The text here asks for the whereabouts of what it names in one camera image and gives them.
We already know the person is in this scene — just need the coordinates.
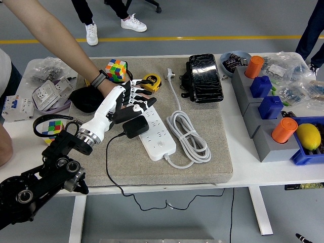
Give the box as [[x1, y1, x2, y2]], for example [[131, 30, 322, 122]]
[[71, 0, 147, 47], [295, 0, 324, 76], [0, 47, 24, 125]]

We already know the large colourful puzzle cube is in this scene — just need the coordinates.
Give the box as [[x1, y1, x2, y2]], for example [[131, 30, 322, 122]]
[[105, 58, 127, 82]]

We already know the clear bag of metal parts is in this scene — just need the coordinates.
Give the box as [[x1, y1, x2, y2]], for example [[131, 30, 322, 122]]
[[27, 57, 78, 83]]

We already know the white table leg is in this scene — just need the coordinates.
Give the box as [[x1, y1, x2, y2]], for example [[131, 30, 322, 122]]
[[248, 186, 273, 236], [68, 194, 87, 243]]

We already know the white socket block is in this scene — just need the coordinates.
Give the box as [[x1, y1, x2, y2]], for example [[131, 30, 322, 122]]
[[54, 76, 75, 99]]

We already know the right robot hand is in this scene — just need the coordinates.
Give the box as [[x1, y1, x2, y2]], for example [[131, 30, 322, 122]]
[[296, 232, 311, 243]]

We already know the grey holder block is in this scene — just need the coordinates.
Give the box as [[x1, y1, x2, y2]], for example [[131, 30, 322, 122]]
[[231, 66, 273, 117], [244, 100, 284, 139], [253, 121, 307, 163]]

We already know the yellow lemon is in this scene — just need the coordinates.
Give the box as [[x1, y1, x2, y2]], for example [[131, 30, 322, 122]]
[[296, 123, 322, 151]]

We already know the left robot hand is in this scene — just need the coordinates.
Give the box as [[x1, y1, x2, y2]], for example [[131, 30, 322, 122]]
[[80, 78, 157, 143]]

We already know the blue storage bin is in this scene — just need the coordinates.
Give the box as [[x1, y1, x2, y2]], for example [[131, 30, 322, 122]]
[[290, 115, 324, 167]]

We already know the black hanging cable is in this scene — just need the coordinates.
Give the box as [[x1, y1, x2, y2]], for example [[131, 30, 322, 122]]
[[229, 188, 235, 243]]

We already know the orange cylinder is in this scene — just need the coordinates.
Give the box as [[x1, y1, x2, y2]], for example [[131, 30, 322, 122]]
[[244, 55, 265, 79], [271, 117, 299, 144]]

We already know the white power strip cable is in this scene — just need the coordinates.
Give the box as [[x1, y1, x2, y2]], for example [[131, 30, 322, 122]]
[[165, 67, 212, 170]]

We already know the black wristband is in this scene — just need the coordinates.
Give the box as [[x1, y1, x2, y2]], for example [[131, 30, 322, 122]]
[[88, 69, 108, 89]]

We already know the yellow tape measure with strap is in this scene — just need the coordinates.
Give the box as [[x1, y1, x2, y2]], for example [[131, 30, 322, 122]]
[[126, 68, 163, 94]]

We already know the white wall socket panel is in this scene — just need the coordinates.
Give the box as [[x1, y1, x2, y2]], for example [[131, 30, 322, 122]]
[[32, 80, 61, 111]]

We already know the blue block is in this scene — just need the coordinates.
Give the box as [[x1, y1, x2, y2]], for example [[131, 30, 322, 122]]
[[258, 95, 284, 120], [250, 75, 273, 99]]

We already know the white power strip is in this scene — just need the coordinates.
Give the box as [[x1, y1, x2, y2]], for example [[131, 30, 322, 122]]
[[138, 105, 177, 161]]

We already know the clear bag of components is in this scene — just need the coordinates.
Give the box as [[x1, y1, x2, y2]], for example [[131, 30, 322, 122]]
[[274, 80, 324, 107], [262, 51, 316, 82]]

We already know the blue bowl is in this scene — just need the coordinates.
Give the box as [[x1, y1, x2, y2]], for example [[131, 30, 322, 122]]
[[219, 50, 252, 78]]

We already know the black cloth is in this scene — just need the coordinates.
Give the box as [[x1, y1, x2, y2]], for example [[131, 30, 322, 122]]
[[68, 87, 105, 114]]

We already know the black glossy case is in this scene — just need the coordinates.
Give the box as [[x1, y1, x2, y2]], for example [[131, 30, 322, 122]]
[[188, 53, 225, 104]]

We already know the grey-brown mat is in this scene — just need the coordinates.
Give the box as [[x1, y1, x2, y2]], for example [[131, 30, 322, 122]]
[[68, 57, 234, 188]]

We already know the black table control panel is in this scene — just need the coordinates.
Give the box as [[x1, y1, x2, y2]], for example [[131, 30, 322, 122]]
[[283, 182, 324, 191]]

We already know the small colourful puzzle cube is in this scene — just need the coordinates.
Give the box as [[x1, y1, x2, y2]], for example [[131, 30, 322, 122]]
[[40, 120, 65, 145]]

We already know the black plug cord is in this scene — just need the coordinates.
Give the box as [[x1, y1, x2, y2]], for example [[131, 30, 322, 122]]
[[105, 133, 225, 212]]

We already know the white circuit breaker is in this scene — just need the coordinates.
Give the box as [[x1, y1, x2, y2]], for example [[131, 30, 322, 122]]
[[1, 94, 35, 122]]

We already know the black plug adapter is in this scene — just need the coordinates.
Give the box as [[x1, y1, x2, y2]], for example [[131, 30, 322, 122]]
[[122, 115, 149, 139]]

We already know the person's left hand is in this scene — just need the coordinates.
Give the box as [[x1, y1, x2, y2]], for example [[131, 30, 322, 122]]
[[97, 80, 153, 110]]

